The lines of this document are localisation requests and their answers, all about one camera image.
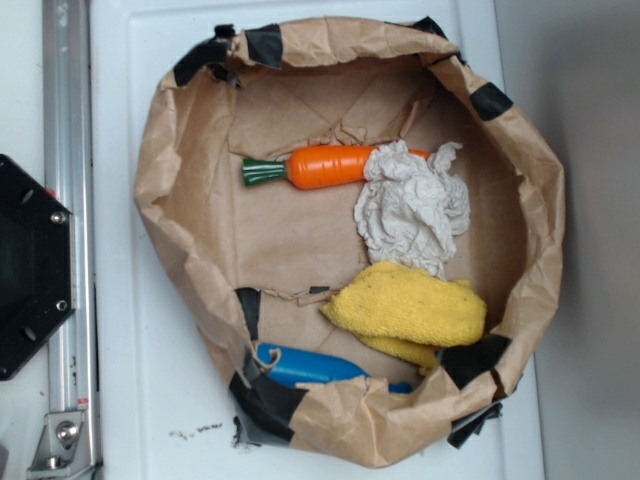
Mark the orange toy carrot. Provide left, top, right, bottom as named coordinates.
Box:
left=241, top=143, right=431, bottom=191

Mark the aluminium extrusion rail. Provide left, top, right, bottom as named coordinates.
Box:
left=41, top=0, right=103, bottom=480

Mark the brown paper bag bin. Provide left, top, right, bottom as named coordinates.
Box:
left=134, top=17, right=565, bottom=468

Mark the metal corner bracket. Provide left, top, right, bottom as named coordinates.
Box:
left=26, top=411, right=91, bottom=479

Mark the blue plastic toy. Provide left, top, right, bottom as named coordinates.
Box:
left=254, top=341, right=414, bottom=395

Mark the yellow cloth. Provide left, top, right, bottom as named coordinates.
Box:
left=320, top=261, right=488, bottom=377

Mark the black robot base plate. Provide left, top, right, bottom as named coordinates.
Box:
left=1, top=155, right=75, bottom=381

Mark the crumpled white paper towel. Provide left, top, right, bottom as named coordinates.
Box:
left=354, top=141, right=470, bottom=279

